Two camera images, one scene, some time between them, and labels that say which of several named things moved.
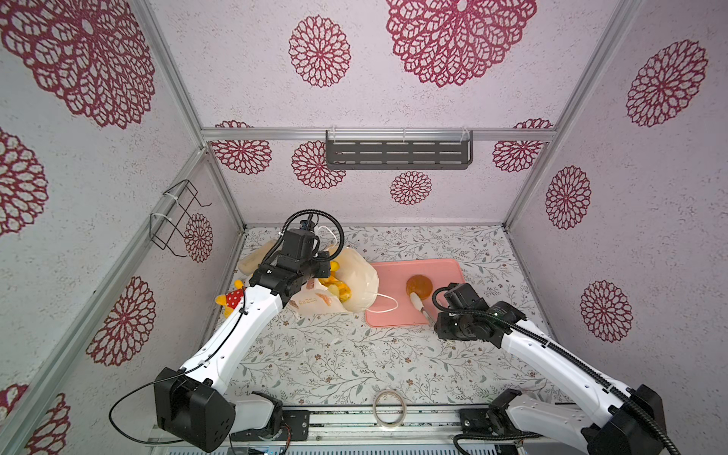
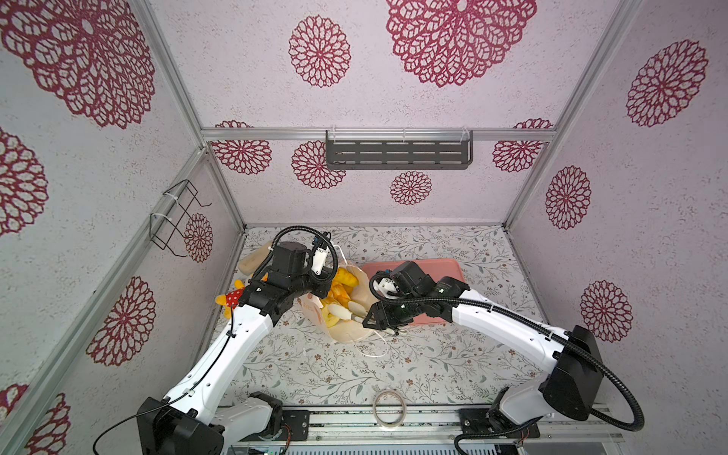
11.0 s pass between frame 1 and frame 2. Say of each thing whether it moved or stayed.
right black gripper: moved
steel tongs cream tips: moved
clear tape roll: stayed
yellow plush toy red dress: stayed
